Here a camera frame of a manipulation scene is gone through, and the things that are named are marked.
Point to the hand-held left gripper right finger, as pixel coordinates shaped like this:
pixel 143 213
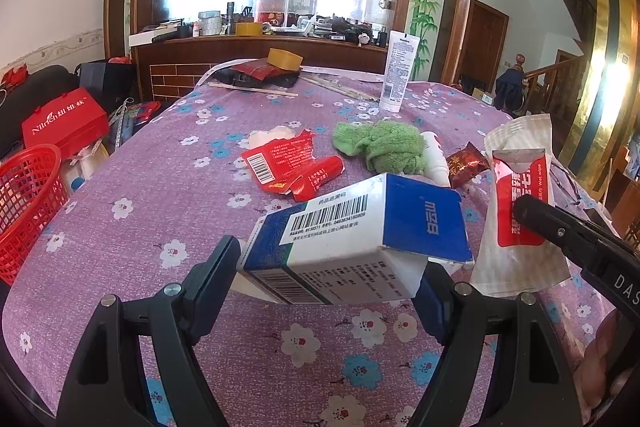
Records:
pixel 431 307

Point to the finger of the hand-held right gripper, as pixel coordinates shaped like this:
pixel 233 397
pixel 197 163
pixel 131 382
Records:
pixel 555 227

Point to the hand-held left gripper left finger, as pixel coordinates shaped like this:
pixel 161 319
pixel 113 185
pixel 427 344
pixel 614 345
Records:
pixel 210 292

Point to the white striped wet wipe packet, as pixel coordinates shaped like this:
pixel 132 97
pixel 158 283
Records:
pixel 520 157

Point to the blue and white medicine box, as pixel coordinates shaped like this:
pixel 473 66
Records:
pixel 360 247

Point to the red candy wrapper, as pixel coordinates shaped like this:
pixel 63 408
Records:
pixel 465 164

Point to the green towel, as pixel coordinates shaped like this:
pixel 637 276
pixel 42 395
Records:
pixel 382 147

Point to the person's right hand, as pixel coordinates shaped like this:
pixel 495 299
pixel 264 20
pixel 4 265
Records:
pixel 597 357

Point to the purple floral tablecloth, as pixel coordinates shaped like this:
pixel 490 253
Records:
pixel 175 217

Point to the small white bottle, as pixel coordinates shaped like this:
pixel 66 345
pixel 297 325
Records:
pixel 436 157

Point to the wooden stair railing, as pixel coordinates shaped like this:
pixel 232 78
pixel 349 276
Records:
pixel 555 87

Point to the dark jacket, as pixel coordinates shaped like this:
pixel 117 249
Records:
pixel 510 89

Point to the torn red carton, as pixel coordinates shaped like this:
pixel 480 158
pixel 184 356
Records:
pixel 277 162

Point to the brown wooden door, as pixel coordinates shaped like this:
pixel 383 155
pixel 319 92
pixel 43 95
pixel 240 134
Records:
pixel 482 47

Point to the red plastic basket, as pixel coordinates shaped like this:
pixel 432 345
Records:
pixel 27 212

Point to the wooden chopsticks pair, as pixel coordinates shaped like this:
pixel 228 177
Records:
pixel 250 88

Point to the white lotion tube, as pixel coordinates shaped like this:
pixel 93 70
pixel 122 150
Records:
pixel 399 72

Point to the red gift bag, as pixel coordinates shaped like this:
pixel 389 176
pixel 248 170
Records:
pixel 65 122

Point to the red and black packet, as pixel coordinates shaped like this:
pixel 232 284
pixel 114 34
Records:
pixel 260 72

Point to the wooden sideboard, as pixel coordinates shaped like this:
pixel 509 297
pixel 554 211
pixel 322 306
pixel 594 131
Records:
pixel 200 62

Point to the black bag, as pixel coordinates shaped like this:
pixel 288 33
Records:
pixel 107 79

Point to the wrapped chopsticks bundle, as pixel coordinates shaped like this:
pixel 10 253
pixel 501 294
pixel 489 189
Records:
pixel 340 88

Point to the yellow tape roll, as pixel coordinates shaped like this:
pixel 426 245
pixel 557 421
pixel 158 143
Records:
pixel 285 58

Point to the gold picture frame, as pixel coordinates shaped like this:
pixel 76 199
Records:
pixel 600 57

